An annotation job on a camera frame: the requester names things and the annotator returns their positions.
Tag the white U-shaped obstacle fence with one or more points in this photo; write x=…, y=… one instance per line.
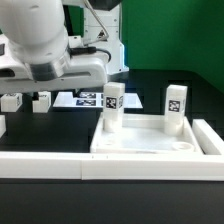
x=208, y=166

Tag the white sheet with AprilTags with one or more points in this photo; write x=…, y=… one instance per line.
x=93, y=100

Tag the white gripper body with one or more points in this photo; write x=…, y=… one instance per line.
x=78, y=72

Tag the white square table top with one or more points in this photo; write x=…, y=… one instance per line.
x=141, y=133

